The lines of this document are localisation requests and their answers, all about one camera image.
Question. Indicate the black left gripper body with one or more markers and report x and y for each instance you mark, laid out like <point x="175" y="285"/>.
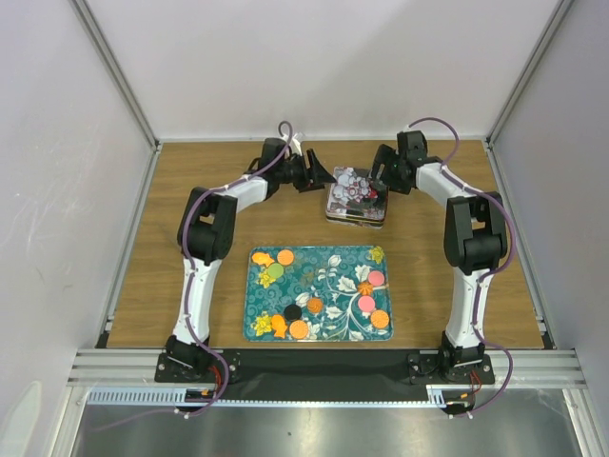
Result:
<point x="295" y="172"/>

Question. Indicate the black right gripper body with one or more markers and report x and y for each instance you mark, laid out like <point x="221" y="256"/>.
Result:
<point x="390" y="174"/>

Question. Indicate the gold tin lid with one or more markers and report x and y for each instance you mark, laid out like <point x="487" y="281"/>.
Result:
<point x="352" y="193"/>

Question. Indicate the gold cookie tin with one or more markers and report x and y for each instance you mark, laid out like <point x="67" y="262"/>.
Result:
<point x="371" y="221"/>

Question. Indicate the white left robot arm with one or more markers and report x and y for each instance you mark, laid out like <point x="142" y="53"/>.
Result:
<point x="206" y="232"/>

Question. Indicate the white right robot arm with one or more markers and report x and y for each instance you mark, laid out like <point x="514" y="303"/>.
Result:
<point x="475" y="241"/>

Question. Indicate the orange dotted cookie top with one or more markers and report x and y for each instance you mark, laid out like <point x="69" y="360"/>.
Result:
<point x="285" y="257"/>

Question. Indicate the orange dotted cookie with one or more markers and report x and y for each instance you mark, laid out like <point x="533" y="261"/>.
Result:
<point x="299" y="329"/>
<point x="285" y="257"/>
<point x="379" y="319"/>

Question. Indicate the pink sandwich cookie upper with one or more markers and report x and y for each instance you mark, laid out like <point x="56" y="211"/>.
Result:
<point x="376" y="278"/>

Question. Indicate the pink sandwich cookie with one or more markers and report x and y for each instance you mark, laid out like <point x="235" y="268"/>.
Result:
<point x="376" y="278"/>
<point x="366" y="304"/>

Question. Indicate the orange fish cookie top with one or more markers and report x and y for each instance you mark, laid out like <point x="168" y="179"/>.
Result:
<point x="262" y="259"/>

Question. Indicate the orange fish cookie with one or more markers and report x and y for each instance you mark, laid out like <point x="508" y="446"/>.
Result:
<point x="279" y="326"/>
<point x="262" y="259"/>

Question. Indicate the orange flower cookie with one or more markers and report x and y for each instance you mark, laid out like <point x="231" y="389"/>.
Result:
<point x="365" y="288"/>

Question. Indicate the pink sandwich cookie lower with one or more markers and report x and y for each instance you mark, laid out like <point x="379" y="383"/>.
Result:
<point x="366" y="304"/>

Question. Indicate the teal floral tray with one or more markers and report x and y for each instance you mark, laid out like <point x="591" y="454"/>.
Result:
<point x="331" y="273"/>

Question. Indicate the orange swirl cookie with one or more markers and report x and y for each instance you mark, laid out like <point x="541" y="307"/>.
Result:
<point x="315" y="305"/>

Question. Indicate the orange dotted cookie right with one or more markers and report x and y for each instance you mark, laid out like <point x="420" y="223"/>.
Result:
<point x="379" y="319"/>

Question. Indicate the black sandwich cookie lower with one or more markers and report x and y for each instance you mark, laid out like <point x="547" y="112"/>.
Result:
<point x="292" y="313"/>

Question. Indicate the orange fish cookie bottom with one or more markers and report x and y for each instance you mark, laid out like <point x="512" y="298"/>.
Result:
<point x="279" y="326"/>

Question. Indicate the orange dotted cookie bottom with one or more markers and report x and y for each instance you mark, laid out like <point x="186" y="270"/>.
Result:
<point x="299" y="329"/>

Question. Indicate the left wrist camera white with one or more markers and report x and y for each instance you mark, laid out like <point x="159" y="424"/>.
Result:
<point x="295" y="144"/>

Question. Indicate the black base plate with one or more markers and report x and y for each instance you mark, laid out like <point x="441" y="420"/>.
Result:
<point x="321" y="375"/>

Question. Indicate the white cable duct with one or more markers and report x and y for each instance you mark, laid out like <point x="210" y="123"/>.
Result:
<point x="191" y="397"/>

